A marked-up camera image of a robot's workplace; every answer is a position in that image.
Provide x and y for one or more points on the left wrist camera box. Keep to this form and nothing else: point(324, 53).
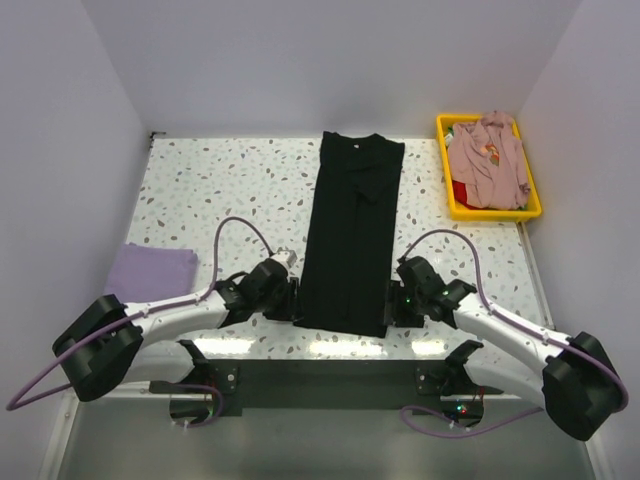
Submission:
point(285, 257)

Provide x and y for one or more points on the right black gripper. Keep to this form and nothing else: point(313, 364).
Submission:
point(393, 310)

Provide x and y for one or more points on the aluminium extrusion rail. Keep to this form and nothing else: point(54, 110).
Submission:
point(565, 376)

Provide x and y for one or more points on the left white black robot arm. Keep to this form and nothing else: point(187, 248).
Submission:
point(113, 343)

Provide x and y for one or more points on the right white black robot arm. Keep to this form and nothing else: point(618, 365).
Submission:
point(508, 338)

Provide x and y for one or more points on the folded lavender t shirt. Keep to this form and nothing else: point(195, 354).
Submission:
point(147, 274)

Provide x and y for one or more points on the yellow plastic bin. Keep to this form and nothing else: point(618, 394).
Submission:
point(444, 123)

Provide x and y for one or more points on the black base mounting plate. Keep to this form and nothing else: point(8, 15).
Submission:
point(237, 386)

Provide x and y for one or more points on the pink shirt in bin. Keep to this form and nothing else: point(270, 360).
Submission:
point(489, 159)

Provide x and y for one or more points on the black t shirt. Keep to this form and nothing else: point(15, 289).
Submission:
point(348, 257)

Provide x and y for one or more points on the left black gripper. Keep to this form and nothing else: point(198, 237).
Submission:
point(291, 308)

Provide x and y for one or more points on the red garment in bin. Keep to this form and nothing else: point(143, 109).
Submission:
point(460, 193)

